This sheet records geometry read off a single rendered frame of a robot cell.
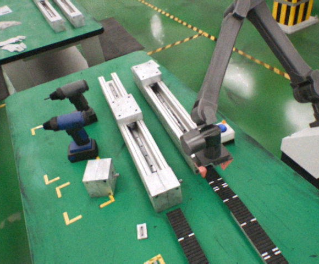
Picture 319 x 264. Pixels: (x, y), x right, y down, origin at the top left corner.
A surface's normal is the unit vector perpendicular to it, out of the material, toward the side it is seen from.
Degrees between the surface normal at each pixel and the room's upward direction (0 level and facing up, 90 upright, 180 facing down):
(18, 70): 90
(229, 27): 51
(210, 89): 38
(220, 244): 0
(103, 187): 90
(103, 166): 0
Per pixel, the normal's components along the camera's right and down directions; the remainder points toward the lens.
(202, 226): -0.14, -0.75
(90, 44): 0.45, 0.54
